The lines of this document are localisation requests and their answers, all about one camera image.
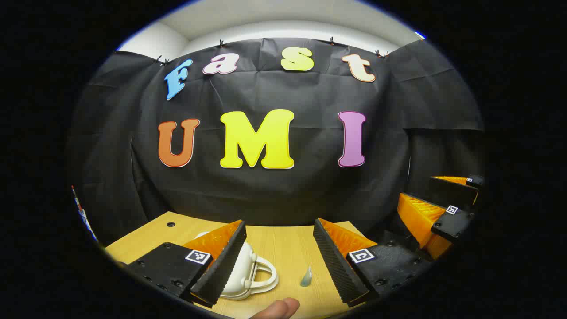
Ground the computer monitor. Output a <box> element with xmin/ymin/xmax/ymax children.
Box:
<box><xmin>71</xmin><ymin>185</ymin><xmax>97</xmax><ymax>242</ymax></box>

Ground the black backdrop cloth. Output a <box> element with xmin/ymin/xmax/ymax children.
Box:
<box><xmin>66</xmin><ymin>38</ymin><xmax>485</xmax><ymax>246</ymax></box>

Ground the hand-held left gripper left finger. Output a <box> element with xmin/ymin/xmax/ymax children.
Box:
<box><xmin>117</xmin><ymin>219</ymin><xmax>247</xmax><ymax>309</ymax></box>

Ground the white suitcase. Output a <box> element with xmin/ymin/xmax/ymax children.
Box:
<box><xmin>195</xmin><ymin>230</ymin><xmax>279</xmax><ymax>301</ymax></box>

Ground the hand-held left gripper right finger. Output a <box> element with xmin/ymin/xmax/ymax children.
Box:
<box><xmin>313</xmin><ymin>217</ymin><xmax>437</xmax><ymax>308</ymax></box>

